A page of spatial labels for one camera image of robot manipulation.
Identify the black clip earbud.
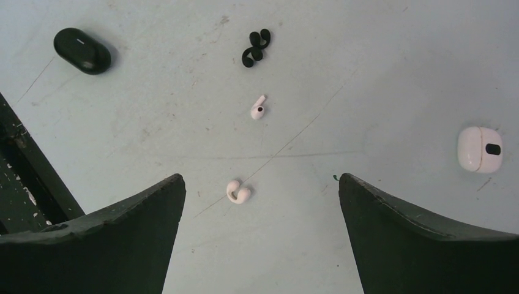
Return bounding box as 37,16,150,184
242,47,263,68
249,29,271,50

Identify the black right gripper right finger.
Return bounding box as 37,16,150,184
338,173,518,293

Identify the white stem earbud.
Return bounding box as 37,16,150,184
250,95,266,120

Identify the black oval charging case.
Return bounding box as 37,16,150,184
53,28,112,75

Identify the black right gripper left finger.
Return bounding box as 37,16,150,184
1,174,186,293

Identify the black clip earbud upper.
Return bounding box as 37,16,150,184
249,29,271,50

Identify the white clip earbud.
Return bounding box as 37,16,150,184
226,180,252,205

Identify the black clip earbud lower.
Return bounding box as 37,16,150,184
242,47,263,68

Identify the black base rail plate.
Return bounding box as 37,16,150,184
1,97,84,235

